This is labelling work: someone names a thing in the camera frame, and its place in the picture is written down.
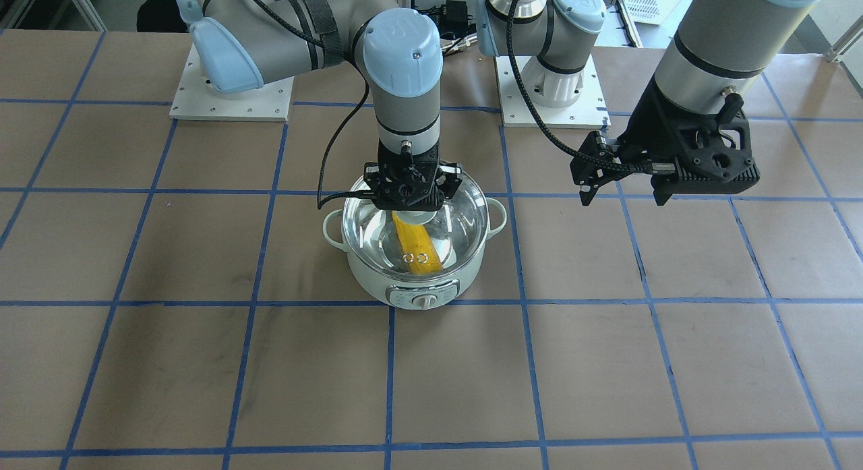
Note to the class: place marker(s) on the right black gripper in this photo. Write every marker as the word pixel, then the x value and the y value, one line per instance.
pixel 450 180

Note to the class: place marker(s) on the black power brick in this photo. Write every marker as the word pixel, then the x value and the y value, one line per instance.
pixel 452 18

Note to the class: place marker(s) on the yellow corn cob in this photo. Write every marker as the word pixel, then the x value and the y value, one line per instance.
pixel 418 250

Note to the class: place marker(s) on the white plastic basket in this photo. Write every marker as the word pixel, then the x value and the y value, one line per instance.
pixel 653 12

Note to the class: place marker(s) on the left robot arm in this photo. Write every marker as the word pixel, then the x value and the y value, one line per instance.
pixel 719 46

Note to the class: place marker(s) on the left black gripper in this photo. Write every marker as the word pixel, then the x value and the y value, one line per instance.
pixel 642 129

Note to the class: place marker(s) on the glass pot lid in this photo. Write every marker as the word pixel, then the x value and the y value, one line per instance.
pixel 458 231

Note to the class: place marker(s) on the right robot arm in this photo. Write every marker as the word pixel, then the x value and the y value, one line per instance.
pixel 247 44

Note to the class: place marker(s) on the pale green electric pot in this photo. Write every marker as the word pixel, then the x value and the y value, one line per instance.
pixel 410 295

